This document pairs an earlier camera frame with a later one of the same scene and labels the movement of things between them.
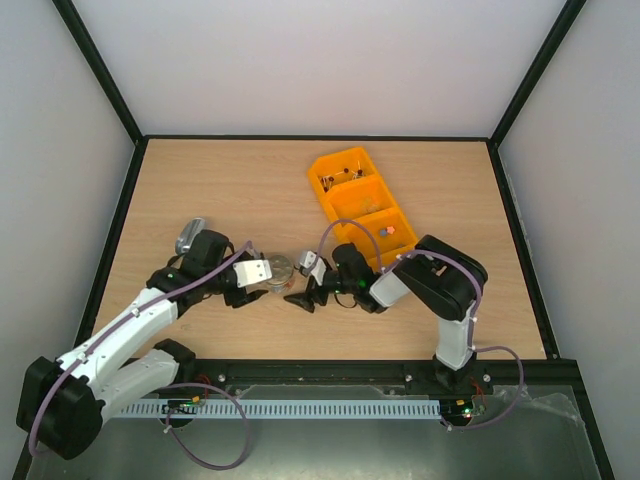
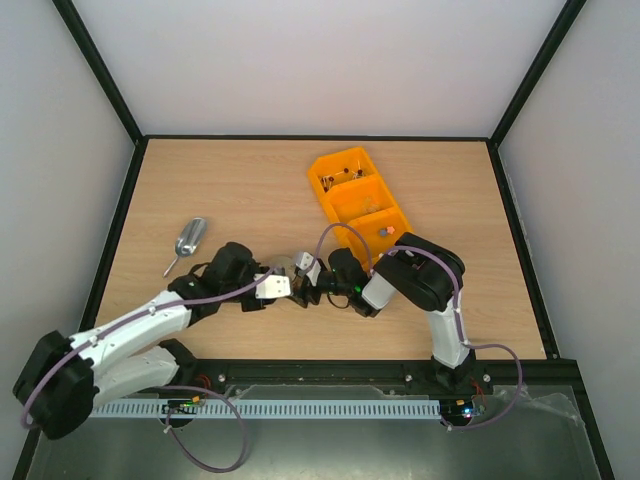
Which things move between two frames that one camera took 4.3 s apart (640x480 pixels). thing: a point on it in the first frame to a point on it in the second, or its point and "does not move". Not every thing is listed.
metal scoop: [188, 233] does not move
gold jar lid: [281, 269] does not move
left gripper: [236, 299] to [257, 305]
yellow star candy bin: [378, 235] does not move
